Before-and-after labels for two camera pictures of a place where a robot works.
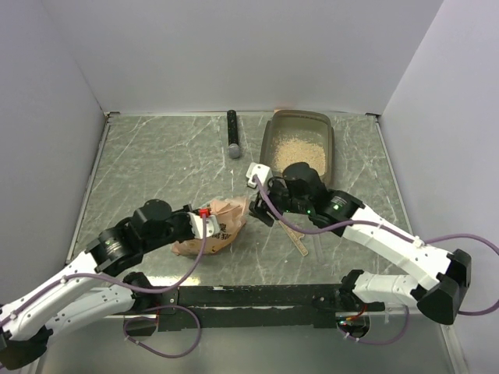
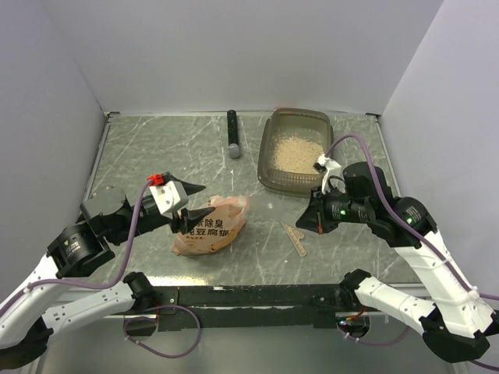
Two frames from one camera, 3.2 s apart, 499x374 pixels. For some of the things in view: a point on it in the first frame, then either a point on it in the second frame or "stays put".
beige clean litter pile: x=288 y=150 stays put
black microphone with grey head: x=234 y=149 stays put
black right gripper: x=259 y=208 -> x=315 y=216
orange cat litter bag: x=231 y=214 stays put
